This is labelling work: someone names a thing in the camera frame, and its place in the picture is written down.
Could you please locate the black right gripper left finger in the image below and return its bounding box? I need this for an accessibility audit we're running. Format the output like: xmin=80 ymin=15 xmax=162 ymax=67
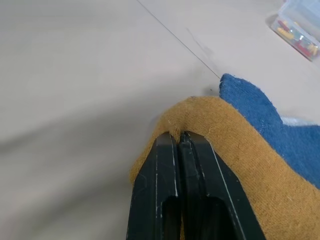
xmin=125 ymin=131 xmax=183 ymax=240

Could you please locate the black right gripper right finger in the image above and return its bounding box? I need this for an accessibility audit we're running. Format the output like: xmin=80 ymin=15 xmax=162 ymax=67
xmin=177 ymin=131 xmax=266 ymax=240

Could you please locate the blue sock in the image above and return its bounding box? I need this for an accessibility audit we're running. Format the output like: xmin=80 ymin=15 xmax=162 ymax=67
xmin=218 ymin=72 xmax=320 ymax=190

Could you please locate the mustard yellow sock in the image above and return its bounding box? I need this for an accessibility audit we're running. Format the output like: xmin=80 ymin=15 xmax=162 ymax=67
xmin=128 ymin=95 xmax=320 ymax=240

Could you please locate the clear plastic parts box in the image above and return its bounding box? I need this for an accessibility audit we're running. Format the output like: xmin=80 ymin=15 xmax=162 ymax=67
xmin=269 ymin=0 xmax=320 ymax=62

